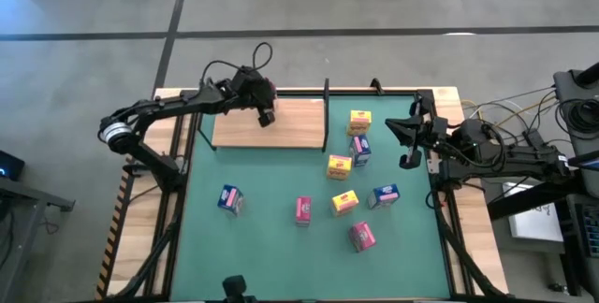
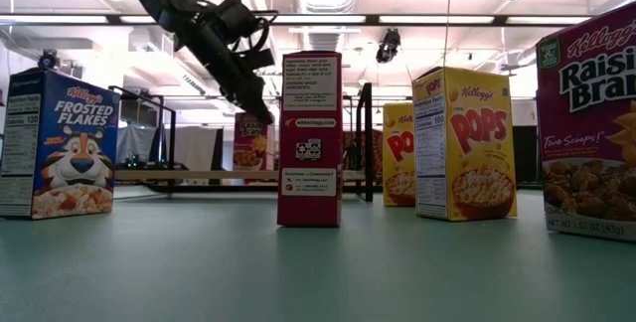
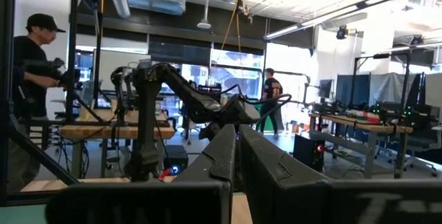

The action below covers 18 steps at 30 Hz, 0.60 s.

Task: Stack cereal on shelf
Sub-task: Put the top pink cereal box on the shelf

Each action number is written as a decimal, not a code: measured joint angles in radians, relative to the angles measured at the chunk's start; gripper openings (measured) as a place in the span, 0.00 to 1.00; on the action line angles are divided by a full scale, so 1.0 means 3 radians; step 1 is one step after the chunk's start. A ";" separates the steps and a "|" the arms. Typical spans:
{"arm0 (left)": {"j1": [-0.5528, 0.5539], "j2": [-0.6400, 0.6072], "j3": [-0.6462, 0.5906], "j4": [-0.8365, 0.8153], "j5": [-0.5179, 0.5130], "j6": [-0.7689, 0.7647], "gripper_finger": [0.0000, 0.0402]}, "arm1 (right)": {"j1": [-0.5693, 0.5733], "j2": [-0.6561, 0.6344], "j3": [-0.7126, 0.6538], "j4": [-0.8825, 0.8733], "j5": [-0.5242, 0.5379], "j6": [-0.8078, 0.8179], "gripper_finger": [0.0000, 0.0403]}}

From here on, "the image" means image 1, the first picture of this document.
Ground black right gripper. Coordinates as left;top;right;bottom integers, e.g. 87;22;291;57
384;97;464;160

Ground yellow cereal box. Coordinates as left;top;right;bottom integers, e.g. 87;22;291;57
326;153;354;181
346;109;373;137
330;189;360;218

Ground blue cereal box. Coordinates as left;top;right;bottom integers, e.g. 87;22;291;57
367;183;402;210
216;183;245;216
348;134;373;168

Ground wooden board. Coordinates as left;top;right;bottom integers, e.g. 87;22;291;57
196;77;331;153

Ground black power adapter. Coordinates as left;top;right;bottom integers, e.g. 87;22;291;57
522;127;545;149

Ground black side desk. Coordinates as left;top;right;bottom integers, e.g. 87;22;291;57
486;166;599;297

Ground grey equipment stand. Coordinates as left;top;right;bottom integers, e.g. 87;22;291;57
552;62;599;154

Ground white board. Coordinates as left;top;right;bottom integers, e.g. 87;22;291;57
503;180;565;243

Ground green table mat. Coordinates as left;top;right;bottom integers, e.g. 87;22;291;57
170;94;453;300

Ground yellow black hazard tape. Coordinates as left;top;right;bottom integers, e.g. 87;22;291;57
95;171;132;300

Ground black boxy device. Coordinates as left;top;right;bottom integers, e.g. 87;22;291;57
220;274;258;303

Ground black keyboard blue keys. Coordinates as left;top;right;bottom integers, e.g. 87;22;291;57
574;202;599;260

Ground grey metal desk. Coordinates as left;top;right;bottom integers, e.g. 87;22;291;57
0;176;76;303

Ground black computer case blue lights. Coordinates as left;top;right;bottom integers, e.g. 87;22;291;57
0;150;26;181

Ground black metal table frame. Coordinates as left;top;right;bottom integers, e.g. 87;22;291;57
95;86;511;303

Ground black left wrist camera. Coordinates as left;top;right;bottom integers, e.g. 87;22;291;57
256;109;277;129

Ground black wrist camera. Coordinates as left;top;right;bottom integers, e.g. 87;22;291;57
398;147;424;171
256;109;277;129

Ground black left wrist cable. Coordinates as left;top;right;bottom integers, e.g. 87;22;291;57
200;41;274;84

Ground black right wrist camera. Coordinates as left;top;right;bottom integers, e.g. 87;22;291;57
398;147;424;171

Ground yellow cable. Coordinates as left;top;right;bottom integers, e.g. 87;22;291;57
460;92;558;129

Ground black cable coil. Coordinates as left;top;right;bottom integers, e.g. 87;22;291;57
555;98;599;135

